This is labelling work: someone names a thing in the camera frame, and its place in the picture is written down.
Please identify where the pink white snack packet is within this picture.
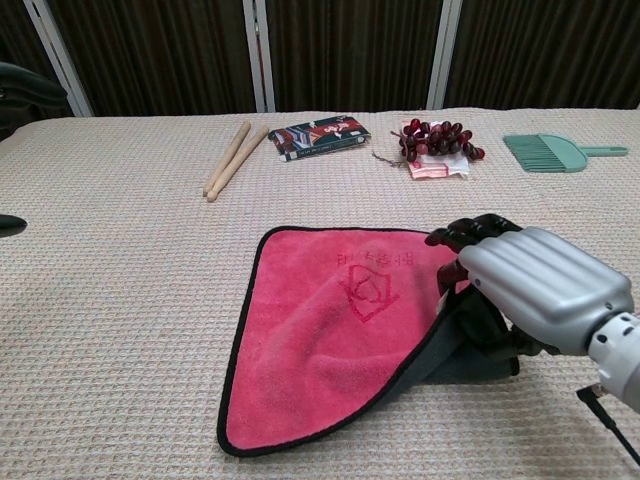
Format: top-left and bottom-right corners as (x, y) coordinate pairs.
(407, 119), (472, 181)

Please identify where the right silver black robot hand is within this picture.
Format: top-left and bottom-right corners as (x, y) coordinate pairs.
(424, 212), (634, 361)

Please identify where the dark pleated curtain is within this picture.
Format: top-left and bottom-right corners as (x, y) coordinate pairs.
(0, 0), (640, 144)

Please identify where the green hand brush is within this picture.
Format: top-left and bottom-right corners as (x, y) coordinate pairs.
(502, 133), (630, 175)

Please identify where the dark printed card box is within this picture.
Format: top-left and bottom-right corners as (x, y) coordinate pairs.
(267, 113), (372, 164)

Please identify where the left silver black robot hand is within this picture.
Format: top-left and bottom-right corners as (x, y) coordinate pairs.
(0, 213), (29, 237)

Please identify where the white partition post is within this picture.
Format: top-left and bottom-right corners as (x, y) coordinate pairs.
(22, 0), (95, 118)
(242, 0), (277, 114)
(426, 0), (464, 110)

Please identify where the beige textured table covering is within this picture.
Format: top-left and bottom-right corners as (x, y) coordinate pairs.
(0, 106), (640, 480)

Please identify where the pink cloth black trim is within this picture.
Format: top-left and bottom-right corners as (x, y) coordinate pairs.
(216, 225), (521, 457)

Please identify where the red grape bunch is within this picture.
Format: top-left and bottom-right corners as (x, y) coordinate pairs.
(370, 118), (486, 169)

